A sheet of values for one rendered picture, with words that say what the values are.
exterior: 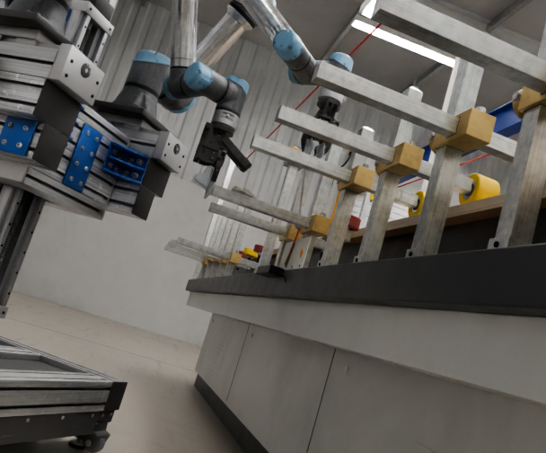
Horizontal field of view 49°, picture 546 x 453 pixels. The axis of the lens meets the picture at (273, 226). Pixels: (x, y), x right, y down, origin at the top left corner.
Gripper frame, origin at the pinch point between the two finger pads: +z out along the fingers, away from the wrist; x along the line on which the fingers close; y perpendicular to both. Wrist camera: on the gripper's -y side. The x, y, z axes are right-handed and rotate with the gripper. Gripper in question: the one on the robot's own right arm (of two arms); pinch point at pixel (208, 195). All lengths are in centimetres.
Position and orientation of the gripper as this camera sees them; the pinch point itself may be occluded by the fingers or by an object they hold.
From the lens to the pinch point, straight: 171.0
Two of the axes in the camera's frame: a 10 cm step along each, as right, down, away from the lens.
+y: -9.3, -3.2, -2.0
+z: -2.9, 9.4, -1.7
